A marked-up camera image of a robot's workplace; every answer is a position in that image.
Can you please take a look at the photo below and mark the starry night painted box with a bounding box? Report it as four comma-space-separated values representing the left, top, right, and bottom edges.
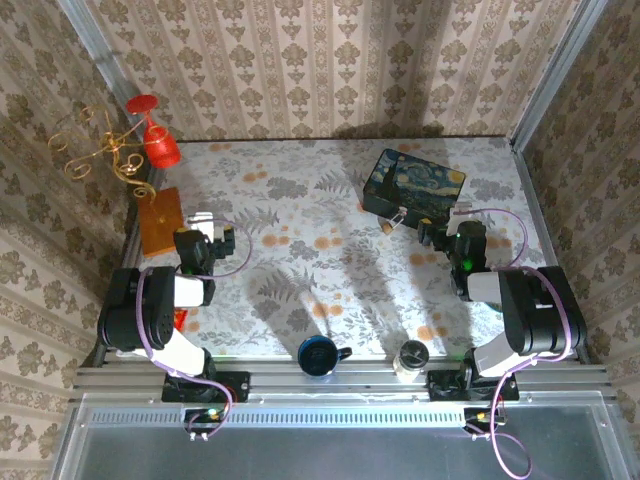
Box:
361, 148, 467, 232

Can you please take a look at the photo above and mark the floral table mat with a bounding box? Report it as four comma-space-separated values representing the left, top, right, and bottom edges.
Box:
117, 139, 574, 359

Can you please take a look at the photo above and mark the red wine glass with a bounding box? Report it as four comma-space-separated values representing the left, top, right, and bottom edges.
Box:
124, 93, 182, 170

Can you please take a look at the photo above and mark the glass jar black lid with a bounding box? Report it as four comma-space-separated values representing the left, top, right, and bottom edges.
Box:
393, 339, 430, 384

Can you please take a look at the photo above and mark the blue mug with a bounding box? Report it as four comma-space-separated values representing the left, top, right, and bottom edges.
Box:
297, 335, 354, 384

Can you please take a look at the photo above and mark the grey metal cabinet top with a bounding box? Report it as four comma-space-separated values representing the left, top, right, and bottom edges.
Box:
49, 394, 640, 480

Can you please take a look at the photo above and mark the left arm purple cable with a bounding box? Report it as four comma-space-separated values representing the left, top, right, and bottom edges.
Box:
135, 218, 254, 440

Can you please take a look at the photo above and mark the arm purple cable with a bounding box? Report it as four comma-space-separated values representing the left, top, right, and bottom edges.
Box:
135, 218, 254, 440
467, 208, 577, 480

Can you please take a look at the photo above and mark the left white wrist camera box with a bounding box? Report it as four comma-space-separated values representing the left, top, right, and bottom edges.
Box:
188, 212, 224, 244

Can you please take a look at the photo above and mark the gold wire stand wooden base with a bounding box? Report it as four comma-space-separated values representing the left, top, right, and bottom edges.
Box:
48, 104, 189, 259

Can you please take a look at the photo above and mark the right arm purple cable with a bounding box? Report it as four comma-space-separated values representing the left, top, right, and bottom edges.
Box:
467, 208, 577, 480

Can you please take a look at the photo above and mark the aluminium side rail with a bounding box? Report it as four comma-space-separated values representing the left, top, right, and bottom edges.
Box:
87, 167, 161, 366
512, 142, 594, 364

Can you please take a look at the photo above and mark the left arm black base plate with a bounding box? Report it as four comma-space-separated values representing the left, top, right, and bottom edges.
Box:
160, 370, 251, 404

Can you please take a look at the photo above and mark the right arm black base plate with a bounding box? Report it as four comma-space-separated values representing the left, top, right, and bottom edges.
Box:
427, 368, 521, 402

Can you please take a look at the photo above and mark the aluminium table edge rail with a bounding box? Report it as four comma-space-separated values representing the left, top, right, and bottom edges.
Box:
69, 357, 614, 405

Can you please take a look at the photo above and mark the slotted grey cable duct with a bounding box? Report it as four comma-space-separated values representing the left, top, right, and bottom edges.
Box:
79, 407, 611, 427

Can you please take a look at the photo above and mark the aluminium frame post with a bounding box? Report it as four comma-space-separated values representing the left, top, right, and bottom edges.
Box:
508, 0, 614, 151
54, 0, 169, 174

